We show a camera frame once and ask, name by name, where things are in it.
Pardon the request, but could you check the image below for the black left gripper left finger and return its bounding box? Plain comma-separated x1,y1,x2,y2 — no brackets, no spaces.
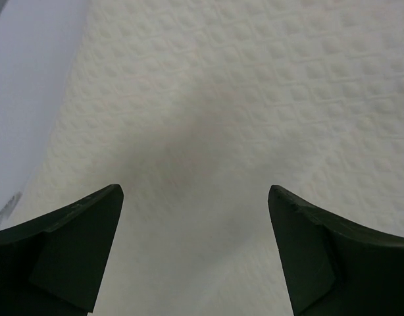
0,184,124,315

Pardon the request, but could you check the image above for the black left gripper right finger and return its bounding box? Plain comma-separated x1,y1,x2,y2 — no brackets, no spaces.
268,185,404,315

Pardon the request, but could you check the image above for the cream foam pillow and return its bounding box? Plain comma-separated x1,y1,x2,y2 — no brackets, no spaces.
13,1,404,315

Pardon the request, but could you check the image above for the aluminium table frame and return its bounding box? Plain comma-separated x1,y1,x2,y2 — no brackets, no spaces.
0,192,22,228

